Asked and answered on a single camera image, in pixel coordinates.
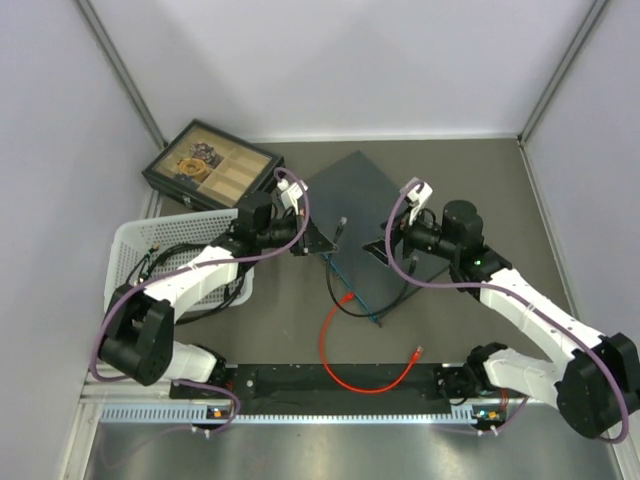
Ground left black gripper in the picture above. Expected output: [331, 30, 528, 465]
[257, 207, 338, 256]

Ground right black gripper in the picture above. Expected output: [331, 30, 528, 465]
[363, 204, 460, 266]

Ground black ethernet patch cable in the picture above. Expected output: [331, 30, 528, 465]
[325, 216, 419, 320]

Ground red cable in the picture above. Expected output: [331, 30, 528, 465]
[319, 293, 425, 395]

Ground dark blue network switch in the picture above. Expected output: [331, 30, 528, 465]
[304, 149, 454, 329]

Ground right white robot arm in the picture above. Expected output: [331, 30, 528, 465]
[363, 200, 639, 444]

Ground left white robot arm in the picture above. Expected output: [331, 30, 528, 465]
[94, 192, 337, 397]

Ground black compartment jewelry box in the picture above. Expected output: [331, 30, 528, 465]
[142, 119, 285, 211]

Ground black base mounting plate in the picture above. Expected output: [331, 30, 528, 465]
[169, 362, 501, 416]

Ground white perforated plastic basket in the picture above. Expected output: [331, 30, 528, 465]
[104, 209, 254, 315]

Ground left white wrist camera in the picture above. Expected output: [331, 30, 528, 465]
[277, 178, 308, 209]

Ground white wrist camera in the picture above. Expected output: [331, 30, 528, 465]
[277, 178, 308, 209]
[403, 177, 433, 225]

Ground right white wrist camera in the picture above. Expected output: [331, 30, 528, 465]
[403, 177, 433, 225]

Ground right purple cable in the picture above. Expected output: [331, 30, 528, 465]
[383, 180, 630, 444]

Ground black cable in basket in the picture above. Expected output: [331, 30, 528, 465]
[127, 242, 251, 326]

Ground white slotted cable duct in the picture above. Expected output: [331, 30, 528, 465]
[100, 404, 478, 425]

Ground aluminium frame rail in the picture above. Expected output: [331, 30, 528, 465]
[85, 349, 568, 409]

